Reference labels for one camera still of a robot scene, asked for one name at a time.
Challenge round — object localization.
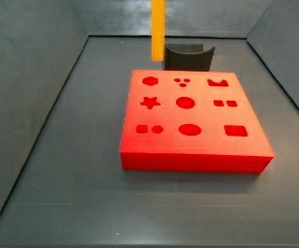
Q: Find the yellow square-circle peg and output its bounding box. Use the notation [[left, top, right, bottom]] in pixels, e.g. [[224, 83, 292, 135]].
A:
[[149, 0, 165, 61]]

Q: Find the black curved holder bracket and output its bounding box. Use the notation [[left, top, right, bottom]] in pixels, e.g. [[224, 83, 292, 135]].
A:
[[163, 44, 215, 72]]

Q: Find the red shape-sorting block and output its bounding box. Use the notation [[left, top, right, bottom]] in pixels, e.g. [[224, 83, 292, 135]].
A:
[[119, 70, 275, 173]]

